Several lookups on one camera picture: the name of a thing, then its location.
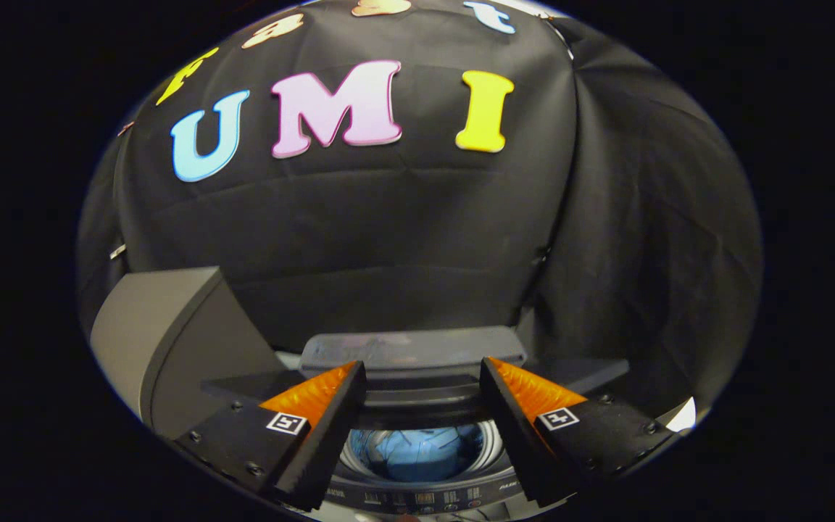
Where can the grey washing machine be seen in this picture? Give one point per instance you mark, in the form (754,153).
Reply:
(425,493)

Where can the silver clip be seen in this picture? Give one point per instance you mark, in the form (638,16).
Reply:
(117,251)

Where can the light blue polo shirt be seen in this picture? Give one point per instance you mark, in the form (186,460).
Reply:
(417,453)

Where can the dark washing machine lid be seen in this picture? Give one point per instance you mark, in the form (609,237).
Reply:
(417,348)

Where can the large grey cabinet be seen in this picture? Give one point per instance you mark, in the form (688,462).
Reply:
(171,333)

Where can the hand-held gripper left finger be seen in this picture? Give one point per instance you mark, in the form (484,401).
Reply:
(320,449)

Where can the copper clip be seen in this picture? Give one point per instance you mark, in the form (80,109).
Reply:
(125,128)

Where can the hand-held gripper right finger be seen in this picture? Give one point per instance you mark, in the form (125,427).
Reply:
(519,442)

